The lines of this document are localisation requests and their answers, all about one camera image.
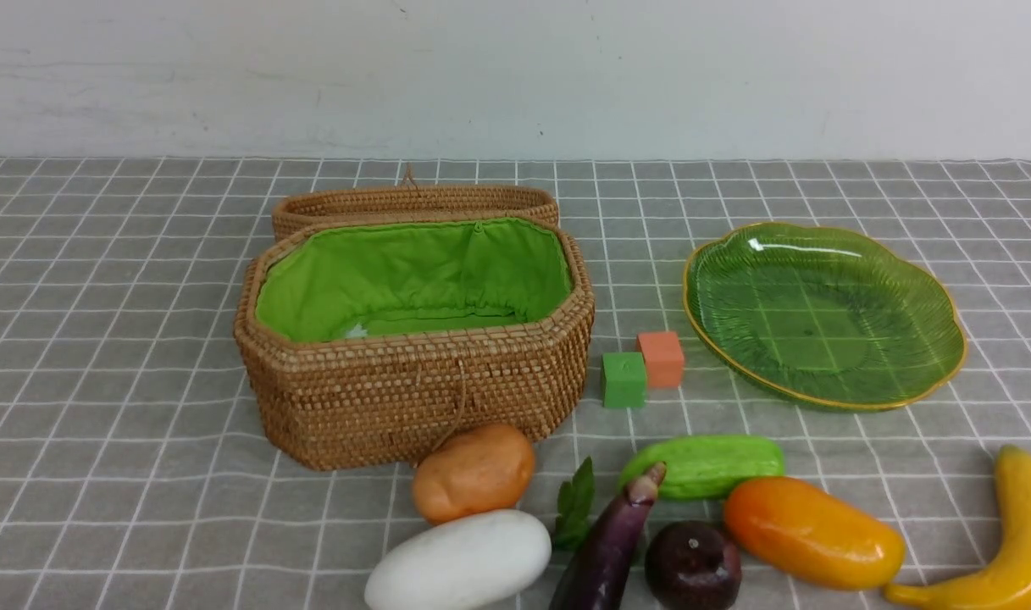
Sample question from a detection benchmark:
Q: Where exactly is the green cucumber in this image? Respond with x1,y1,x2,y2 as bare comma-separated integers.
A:
617,434,785,502

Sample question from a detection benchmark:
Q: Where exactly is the purple eggplant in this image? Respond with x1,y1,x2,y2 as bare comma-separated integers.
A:
548,461,667,609

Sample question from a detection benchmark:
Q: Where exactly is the dark purple passion fruit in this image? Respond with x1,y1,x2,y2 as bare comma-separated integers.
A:
644,520,743,609

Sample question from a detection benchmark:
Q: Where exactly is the orange mango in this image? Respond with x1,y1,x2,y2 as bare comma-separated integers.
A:
722,476,906,591

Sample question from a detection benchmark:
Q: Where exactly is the yellow banana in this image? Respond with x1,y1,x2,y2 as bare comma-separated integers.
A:
882,445,1031,609

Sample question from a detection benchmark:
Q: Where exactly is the green foam cube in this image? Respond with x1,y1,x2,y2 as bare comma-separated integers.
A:
601,352,648,410

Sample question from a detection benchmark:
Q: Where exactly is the woven wicker basket green lining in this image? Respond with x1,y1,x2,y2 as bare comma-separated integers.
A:
233,213,596,471

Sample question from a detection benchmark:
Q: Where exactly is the orange foam cube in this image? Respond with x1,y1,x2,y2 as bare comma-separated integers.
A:
636,331,685,387

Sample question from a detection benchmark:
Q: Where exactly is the brown potato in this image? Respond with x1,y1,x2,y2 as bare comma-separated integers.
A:
411,423,537,526

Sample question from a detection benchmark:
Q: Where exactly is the green mint leaf sprig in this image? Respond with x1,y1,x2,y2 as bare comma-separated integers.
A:
552,458,596,552

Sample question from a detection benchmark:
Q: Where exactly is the woven wicker basket lid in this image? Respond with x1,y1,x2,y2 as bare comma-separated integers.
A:
271,170,559,240

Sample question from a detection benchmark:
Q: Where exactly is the white oval gourd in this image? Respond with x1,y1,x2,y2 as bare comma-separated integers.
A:
363,509,552,609

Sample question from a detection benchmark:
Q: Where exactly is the green glass leaf plate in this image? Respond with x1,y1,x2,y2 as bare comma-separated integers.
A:
683,223,968,413

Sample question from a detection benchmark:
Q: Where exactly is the grey checked tablecloth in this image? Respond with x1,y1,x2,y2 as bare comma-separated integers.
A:
0,158,1031,609

